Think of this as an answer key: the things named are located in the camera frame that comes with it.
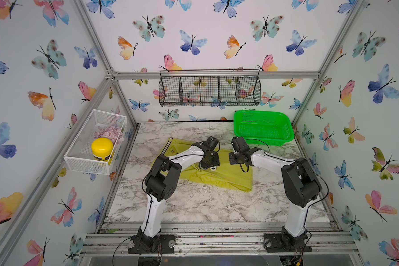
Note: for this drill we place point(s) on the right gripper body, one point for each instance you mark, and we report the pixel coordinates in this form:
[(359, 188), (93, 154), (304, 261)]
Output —
[(234, 158)]

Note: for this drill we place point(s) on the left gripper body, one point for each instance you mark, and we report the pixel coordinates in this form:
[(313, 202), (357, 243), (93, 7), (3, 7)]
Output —
[(213, 160)]

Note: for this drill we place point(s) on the lime green long pants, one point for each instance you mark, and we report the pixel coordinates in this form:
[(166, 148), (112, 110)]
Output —
[(224, 176)]

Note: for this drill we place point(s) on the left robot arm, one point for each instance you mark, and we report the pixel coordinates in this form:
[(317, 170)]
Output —
[(161, 181)]

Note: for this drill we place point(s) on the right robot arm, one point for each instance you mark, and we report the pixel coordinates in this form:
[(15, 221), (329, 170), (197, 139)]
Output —
[(300, 181)]

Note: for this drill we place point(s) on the green plastic basket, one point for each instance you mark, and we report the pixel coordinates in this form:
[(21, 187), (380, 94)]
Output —
[(272, 128)]

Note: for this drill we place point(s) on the pink item in basket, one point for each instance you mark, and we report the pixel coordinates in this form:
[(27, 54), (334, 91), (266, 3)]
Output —
[(113, 133)]

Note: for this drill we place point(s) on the yellow lidded jar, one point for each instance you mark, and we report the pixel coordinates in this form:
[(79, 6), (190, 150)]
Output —
[(102, 149)]

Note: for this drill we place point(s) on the black wire wall basket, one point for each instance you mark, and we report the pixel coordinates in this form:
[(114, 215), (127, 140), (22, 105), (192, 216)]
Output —
[(217, 88)]

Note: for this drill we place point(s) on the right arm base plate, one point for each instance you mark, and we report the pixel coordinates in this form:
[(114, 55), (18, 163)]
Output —
[(286, 244)]

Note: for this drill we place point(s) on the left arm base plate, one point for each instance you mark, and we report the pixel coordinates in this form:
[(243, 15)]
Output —
[(153, 244)]

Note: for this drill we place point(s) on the aluminium front rail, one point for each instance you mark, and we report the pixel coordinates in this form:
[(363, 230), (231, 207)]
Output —
[(217, 239)]

